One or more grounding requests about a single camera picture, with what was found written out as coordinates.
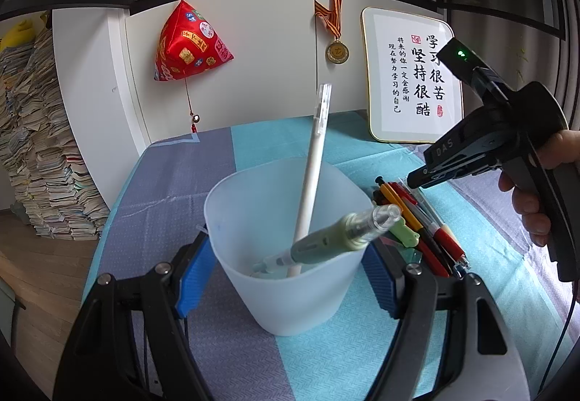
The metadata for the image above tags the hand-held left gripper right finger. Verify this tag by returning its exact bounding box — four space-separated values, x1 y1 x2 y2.
360 241 531 401

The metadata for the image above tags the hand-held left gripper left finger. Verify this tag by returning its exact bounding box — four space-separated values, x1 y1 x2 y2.
57 231 216 401

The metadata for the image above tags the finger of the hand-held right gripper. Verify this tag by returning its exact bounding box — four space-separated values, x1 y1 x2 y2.
406 164 482 190

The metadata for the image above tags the yellow black pen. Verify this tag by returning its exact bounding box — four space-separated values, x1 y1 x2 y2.
380 183 425 233

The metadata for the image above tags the light green pen-shaped cutter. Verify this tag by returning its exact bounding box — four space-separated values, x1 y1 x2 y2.
383 220 420 248

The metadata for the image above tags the grey green pen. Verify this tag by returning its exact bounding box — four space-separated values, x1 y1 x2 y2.
251 204 403 277

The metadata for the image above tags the pile of assorted pens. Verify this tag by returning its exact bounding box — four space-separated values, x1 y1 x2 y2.
372 176 472 279

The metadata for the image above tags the red pen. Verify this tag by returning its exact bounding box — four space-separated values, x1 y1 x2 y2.
428 222 467 268

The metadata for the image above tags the translucent white plastic cup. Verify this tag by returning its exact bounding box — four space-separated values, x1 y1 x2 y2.
204 156 375 337

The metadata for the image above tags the white pen with clear cap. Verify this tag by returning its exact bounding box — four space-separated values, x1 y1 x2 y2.
290 84 334 277

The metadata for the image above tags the person's right hand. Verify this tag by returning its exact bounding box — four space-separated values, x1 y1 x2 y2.
498 129 580 249

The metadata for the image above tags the blue grey patchwork tablecloth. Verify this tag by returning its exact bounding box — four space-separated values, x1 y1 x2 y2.
82 110 580 401

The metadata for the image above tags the framed calligraphy board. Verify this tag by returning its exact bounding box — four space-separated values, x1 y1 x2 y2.
360 6 465 145

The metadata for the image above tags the gold medal with striped ribbon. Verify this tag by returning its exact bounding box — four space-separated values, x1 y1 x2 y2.
314 0 350 65

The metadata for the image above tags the tall pile of worn books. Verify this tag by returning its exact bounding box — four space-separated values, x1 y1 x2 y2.
0 27 112 241

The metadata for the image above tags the white bookshelf cabinet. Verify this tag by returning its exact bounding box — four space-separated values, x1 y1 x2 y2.
51 0 440 212

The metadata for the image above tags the red hanging pyramid ornament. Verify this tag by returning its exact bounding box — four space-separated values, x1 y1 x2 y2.
153 0 236 134

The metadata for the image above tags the yellow plush toy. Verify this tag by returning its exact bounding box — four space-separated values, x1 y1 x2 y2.
0 12 53 51

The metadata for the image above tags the black cable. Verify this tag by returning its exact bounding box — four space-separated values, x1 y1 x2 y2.
538 285 580 389

